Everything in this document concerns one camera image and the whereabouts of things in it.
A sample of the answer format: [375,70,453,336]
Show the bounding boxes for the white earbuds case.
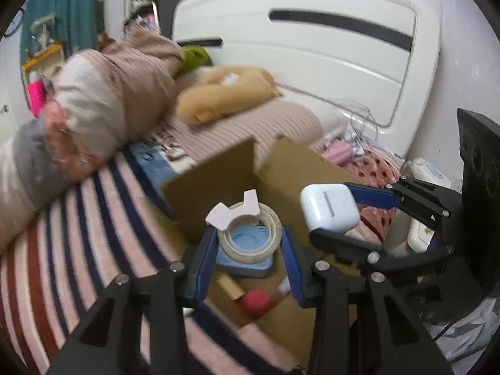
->
[300,184,360,233]

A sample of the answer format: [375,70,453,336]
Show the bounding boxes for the pink plastic bottle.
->
[239,289,272,318]

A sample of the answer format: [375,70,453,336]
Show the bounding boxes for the light blue square device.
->
[215,224,274,278]

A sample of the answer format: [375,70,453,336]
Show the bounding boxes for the clear tape roll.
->
[205,189,283,278]

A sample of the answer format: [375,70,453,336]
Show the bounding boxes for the white box yellow label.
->
[215,272,245,301]

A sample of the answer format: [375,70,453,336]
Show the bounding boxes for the white power strip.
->
[399,157,453,253]

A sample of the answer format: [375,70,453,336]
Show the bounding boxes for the red dotted pink cloth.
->
[343,147,403,243]

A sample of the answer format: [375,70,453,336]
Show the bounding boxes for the striped fleece blanket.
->
[1,142,302,374]

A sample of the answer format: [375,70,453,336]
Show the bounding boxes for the pink pouch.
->
[322,140,353,165]

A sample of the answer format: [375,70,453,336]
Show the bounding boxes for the brown cardboard box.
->
[161,135,392,372]

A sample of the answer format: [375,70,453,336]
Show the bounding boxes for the white bed headboard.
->
[172,0,441,156]

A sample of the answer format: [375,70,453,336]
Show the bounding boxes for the pink ribbed pillow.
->
[152,92,348,167]

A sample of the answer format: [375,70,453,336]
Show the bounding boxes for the tan plush toy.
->
[175,65,281,125]

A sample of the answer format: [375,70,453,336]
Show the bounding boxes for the rolled pink grey duvet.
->
[1,26,185,248]

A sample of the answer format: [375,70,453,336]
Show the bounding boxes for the green plush toy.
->
[176,45,213,76]

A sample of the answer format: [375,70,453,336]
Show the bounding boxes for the yellow wooden shelf table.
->
[21,43,65,86]

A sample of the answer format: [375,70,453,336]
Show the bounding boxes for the teal curtain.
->
[19,0,98,63]

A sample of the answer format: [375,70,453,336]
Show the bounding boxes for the white charging cables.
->
[273,79,392,157]

